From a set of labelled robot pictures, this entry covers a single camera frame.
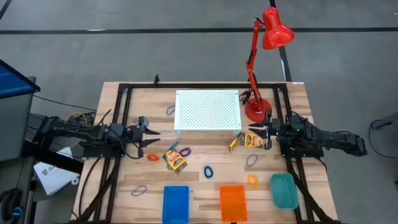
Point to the teal plastic bin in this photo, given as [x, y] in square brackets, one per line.
[283, 190]

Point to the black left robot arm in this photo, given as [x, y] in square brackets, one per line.
[77, 130]

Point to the white printed paper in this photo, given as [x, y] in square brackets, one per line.
[53, 177]

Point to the white perforated metal shelf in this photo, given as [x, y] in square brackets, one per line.
[206, 109]

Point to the blue plastic basket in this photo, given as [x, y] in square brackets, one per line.
[175, 203]

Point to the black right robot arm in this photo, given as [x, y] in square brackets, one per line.
[326, 138]

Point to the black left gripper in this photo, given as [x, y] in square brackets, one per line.
[135, 133]

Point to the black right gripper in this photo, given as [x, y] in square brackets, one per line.
[273, 127]

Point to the grey cabinet with blue top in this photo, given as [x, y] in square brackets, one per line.
[12, 93]

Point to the orange plastic basket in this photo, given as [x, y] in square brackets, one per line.
[233, 203]

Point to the red desk lamp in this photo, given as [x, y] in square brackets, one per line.
[275, 31]

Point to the yellow crayon box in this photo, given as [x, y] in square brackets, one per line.
[176, 159]
[253, 140]

